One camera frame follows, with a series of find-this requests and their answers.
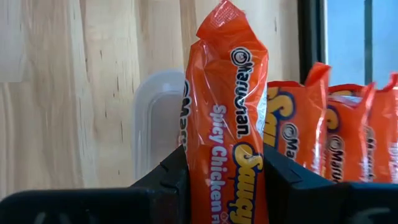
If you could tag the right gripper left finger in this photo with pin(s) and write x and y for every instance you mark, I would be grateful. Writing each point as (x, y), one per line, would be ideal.
(168, 189)

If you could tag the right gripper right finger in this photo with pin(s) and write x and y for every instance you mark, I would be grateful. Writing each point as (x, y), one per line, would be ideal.
(295, 196)

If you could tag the red Maruchan ramen pack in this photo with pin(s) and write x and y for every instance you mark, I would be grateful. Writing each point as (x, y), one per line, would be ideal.
(385, 130)
(345, 133)
(224, 124)
(292, 124)

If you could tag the clear plastic bin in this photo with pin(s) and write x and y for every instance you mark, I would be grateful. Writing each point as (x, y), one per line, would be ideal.
(155, 124)

